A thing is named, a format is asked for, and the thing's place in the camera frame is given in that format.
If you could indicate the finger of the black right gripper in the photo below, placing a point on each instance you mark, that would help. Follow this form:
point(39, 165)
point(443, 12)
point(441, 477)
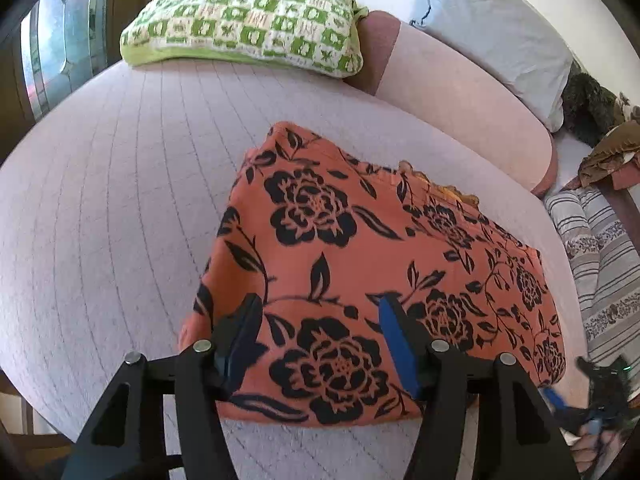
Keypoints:
point(554, 400)

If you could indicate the green white patterned pillow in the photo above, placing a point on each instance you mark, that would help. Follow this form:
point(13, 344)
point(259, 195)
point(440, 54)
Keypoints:
point(317, 35)

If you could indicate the stained glass window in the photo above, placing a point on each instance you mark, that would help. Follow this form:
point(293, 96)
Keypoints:
point(63, 45)

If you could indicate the orange black floral garment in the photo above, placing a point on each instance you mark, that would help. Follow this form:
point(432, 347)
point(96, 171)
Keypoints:
point(321, 237)

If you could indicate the wooden chair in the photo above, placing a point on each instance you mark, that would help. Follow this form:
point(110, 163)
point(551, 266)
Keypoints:
point(30, 448)

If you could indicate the light blue pillow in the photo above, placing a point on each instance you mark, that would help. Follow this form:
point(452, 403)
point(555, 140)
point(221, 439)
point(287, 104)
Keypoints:
point(512, 42)

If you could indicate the brown patterned cloth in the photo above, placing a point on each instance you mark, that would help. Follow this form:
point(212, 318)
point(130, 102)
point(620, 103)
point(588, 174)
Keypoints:
point(617, 154)

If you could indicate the person's right hand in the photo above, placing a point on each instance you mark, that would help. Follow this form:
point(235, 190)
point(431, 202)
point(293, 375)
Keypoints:
point(593, 454)

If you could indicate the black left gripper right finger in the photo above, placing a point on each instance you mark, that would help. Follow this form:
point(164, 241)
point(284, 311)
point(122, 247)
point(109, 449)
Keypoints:
point(517, 437)

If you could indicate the dark furry item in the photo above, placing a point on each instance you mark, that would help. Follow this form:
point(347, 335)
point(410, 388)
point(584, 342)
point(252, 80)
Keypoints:
point(590, 110)

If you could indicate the striped grey fabric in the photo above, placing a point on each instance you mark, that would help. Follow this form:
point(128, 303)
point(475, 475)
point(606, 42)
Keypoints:
point(599, 229)

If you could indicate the pink bolster cushion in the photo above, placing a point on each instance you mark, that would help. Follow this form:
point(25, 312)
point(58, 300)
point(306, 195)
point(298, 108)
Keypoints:
point(426, 78)

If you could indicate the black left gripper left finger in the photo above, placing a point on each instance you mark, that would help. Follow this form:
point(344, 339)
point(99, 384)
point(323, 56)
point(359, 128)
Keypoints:
point(158, 416)

